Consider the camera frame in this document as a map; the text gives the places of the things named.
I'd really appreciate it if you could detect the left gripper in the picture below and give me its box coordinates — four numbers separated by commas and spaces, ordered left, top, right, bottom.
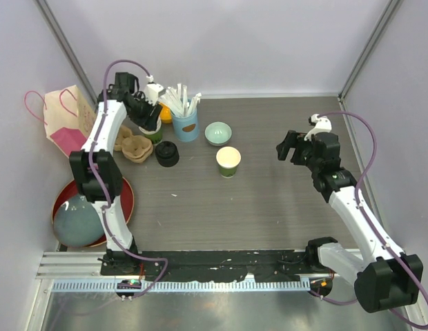
128, 93, 163, 132

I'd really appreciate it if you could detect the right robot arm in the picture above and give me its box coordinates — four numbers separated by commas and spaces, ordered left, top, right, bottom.
276, 130, 423, 313

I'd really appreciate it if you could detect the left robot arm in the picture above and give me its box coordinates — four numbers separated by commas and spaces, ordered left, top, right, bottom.
69, 72, 165, 276

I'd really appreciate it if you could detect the orange bowl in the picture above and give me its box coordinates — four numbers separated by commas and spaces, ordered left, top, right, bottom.
159, 102, 173, 124

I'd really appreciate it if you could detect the stack of paper cups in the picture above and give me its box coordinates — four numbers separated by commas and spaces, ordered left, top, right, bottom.
139, 118, 163, 145

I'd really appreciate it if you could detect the blue straw holder cup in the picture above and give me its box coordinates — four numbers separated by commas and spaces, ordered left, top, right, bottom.
171, 109, 200, 142

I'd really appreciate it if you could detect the cardboard cup carrier tray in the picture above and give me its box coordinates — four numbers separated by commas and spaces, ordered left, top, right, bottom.
114, 125, 153, 163

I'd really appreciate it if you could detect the stack of black lids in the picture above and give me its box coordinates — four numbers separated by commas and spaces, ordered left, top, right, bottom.
155, 141, 179, 168

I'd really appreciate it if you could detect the light green ceramic bowl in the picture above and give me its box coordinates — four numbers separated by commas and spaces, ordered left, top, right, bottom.
204, 121, 233, 146

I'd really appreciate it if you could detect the pink paper gift bag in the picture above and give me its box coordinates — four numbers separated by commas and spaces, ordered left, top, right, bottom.
23, 85, 97, 157

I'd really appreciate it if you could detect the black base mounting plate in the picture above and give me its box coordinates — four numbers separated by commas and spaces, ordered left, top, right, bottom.
98, 250, 331, 283

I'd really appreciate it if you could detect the grey blue plate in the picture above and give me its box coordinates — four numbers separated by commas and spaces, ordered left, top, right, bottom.
53, 194, 104, 248

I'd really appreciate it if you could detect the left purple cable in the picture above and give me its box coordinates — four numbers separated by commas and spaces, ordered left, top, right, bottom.
86, 59, 169, 301

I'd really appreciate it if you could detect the purple cable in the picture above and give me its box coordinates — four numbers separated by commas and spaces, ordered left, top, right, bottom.
309, 110, 428, 328
86, 59, 169, 301

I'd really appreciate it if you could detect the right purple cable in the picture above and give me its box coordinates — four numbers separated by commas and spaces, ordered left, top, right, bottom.
309, 110, 428, 328

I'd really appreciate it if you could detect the aluminium frame rail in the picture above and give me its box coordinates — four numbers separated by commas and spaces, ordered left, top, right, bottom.
37, 250, 327, 279

